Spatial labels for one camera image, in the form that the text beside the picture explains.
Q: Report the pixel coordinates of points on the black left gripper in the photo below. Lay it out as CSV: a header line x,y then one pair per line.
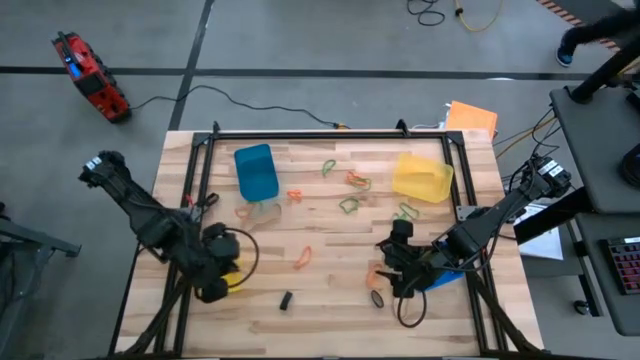
x,y
220,250

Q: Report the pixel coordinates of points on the black round desk object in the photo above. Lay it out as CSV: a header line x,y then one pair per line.
x,y
632,167

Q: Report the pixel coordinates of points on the grey metal stand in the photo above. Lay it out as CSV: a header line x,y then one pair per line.
x,y
30,237

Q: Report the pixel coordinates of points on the blue perforated plastic basket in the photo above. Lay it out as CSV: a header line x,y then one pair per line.
x,y
450,277

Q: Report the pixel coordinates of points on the grey side desk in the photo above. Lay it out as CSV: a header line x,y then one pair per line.
x,y
595,140

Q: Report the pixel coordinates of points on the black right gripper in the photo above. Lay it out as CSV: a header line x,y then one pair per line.
x,y
415,265

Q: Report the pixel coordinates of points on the black round pole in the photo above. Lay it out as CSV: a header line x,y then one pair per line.
x,y
600,75

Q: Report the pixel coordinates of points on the orange black striped strip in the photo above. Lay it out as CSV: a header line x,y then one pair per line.
x,y
570,19

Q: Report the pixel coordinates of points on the red black portable device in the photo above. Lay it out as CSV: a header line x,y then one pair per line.
x,y
92,82

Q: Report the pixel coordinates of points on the white paper sheet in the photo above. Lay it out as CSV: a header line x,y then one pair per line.
x,y
545,245

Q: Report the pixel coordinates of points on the green clip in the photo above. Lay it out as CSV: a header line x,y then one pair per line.
x,y
324,169

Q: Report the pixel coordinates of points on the green stick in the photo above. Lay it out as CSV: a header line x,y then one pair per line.
x,y
412,210

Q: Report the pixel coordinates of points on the teal plastic basket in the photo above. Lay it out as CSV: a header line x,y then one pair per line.
x,y
256,172

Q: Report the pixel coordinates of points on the person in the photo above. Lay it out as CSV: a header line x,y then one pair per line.
x,y
585,35

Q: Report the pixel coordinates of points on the orange clip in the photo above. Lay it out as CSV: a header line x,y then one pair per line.
x,y
240,212
370,280
350,176

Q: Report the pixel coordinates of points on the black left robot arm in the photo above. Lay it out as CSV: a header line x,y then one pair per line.
x,y
140,210

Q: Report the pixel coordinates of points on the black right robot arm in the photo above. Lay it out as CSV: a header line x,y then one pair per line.
x,y
500,210

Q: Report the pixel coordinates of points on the cream translucent rubber band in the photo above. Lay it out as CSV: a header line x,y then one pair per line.
x,y
272,217

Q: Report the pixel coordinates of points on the black backlit keyboard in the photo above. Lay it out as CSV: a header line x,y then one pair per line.
x,y
625,265

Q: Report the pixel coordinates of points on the black caster wheel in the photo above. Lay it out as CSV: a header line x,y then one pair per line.
x,y
581,307

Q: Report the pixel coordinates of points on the yellow translucent plastic basket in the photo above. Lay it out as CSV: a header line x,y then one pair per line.
x,y
422,177

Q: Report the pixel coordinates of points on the orange paper folder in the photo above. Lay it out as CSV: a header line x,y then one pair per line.
x,y
472,119

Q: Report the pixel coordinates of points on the yellow perforated plastic basket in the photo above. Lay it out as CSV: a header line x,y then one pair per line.
x,y
234,280

